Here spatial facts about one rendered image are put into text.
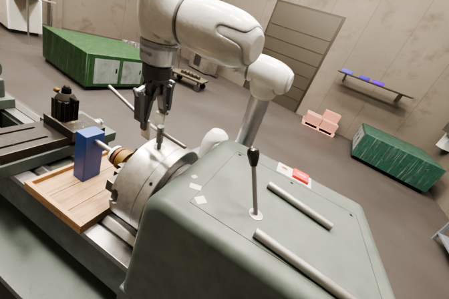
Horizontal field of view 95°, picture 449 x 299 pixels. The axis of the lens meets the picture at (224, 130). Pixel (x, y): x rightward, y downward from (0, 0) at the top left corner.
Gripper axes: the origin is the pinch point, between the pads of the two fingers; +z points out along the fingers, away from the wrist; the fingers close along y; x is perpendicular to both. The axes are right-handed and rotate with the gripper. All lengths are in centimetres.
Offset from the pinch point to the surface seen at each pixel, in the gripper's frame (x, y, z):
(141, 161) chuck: 3.5, 7.0, 8.2
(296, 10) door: -176, -836, -42
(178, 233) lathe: 27.0, 17.5, 5.8
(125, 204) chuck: 6.6, 15.0, 18.0
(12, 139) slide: -55, 19, 31
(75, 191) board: -23.6, 14.1, 39.9
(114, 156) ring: -13.2, 4.1, 19.8
